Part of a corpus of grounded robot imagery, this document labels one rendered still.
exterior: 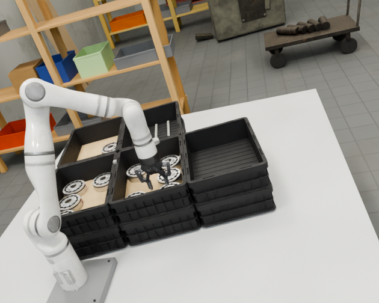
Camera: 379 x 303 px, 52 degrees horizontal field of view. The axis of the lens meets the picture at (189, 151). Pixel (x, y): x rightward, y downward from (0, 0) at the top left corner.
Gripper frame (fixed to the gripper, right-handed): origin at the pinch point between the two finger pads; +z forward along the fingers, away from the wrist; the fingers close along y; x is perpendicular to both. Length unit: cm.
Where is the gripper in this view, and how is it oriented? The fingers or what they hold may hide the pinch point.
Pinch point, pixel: (158, 184)
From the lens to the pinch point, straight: 151.1
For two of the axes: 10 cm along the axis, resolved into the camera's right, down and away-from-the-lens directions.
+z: 2.5, 8.4, 4.9
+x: -0.5, -4.9, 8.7
